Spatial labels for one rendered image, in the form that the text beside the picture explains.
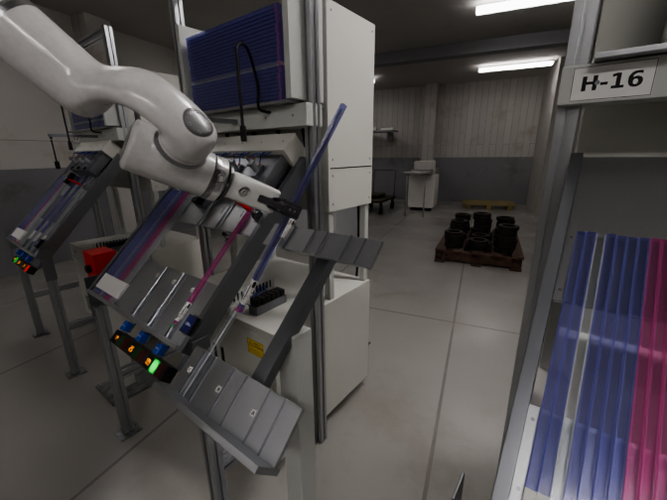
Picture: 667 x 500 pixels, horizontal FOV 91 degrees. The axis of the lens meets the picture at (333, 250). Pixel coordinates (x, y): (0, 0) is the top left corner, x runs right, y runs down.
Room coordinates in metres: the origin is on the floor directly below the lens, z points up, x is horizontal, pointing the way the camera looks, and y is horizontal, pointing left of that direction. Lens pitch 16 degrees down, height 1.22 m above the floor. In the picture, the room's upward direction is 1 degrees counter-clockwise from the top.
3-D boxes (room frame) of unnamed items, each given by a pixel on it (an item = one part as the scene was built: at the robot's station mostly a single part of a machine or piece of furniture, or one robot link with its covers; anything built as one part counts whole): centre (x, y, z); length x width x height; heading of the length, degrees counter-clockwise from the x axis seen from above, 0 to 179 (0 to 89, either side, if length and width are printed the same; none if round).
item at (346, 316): (1.48, 0.30, 0.31); 0.70 x 0.65 x 0.62; 53
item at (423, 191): (7.47, -2.03, 0.53); 2.23 x 0.57 x 1.05; 156
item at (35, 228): (2.21, 1.54, 0.66); 1.01 x 0.73 x 1.31; 143
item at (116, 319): (1.55, 1.15, 0.39); 0.24 x 0.24 x 0.78; 53
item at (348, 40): (1.75, 0.09, 0.86); 0.70 x 0.67 x 1.72; 53
